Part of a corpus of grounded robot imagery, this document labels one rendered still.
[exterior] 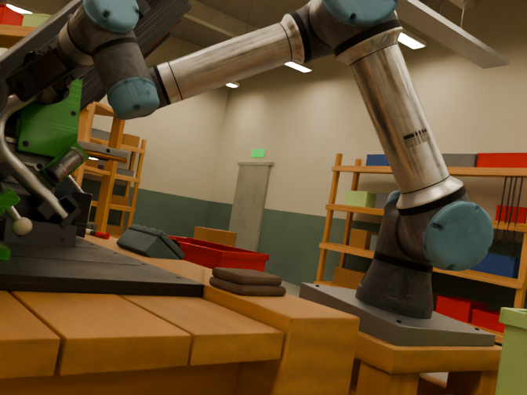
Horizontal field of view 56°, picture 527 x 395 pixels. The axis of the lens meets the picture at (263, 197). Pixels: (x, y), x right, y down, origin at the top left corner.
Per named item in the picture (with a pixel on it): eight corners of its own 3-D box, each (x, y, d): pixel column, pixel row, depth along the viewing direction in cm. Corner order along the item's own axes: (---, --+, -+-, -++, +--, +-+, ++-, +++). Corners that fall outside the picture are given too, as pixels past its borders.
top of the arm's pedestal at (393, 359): (383, 325, 121) (385, 309, 122) (507, 370, 94) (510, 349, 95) (276, 321, 104) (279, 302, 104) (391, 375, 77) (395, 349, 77)
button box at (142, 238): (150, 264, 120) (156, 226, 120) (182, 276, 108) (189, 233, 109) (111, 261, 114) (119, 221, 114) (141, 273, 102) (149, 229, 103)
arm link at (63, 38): (87, 63, 81) (54, 19, 79) (76, 74, 84) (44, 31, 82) (119, 45, 86) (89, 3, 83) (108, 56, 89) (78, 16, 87)
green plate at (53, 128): (61, 170, 110) (70, 83, 115) (75, 161, 104) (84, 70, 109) (5, 159, 103) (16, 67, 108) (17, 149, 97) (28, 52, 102)
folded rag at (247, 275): (252, 286, 85) (255, 269, 85) (286, 296, 79) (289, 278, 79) (206, 284, 78) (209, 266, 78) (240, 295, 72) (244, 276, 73)
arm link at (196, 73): (339, -2, 102) (110, 77, 96) (357, -24, 91) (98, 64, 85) (359, 52, 103) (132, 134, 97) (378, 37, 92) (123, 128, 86)
